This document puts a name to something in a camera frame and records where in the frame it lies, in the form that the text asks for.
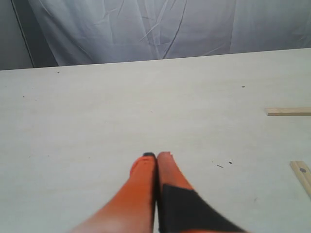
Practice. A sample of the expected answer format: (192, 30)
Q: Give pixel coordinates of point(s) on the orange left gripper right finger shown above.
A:
(180, 207)

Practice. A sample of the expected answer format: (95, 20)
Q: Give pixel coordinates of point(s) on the wooden stick horizontal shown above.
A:
(288, 111)

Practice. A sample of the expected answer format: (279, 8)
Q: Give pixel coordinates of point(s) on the white backdrop curtain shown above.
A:
(47, 33)

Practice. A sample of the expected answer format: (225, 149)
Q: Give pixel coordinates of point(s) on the wooden stick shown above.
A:
(303, 174)

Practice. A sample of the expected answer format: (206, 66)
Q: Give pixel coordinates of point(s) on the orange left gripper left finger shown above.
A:
(132, 209)

